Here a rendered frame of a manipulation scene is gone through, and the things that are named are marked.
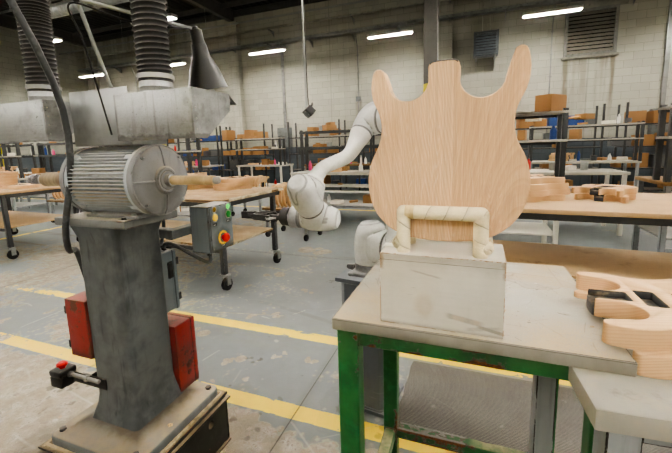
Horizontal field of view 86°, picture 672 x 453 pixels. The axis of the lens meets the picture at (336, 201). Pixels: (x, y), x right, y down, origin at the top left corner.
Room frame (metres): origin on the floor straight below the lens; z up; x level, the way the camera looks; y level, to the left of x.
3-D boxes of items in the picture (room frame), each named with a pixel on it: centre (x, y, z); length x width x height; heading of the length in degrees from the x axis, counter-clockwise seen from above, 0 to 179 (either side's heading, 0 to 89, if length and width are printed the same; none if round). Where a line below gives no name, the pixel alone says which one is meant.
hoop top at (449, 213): (0.79, -0.23, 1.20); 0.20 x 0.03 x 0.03; 68
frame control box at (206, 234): (1.55, 0.62, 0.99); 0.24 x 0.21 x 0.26; 69
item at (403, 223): (0.82, -0.16, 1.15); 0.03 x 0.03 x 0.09
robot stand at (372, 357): (1.80, -0.17, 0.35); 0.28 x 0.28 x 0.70; 62
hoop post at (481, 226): (0.76, -0.31, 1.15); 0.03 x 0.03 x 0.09
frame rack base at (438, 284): (0.84, -0.25, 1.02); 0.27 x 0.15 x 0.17; 69
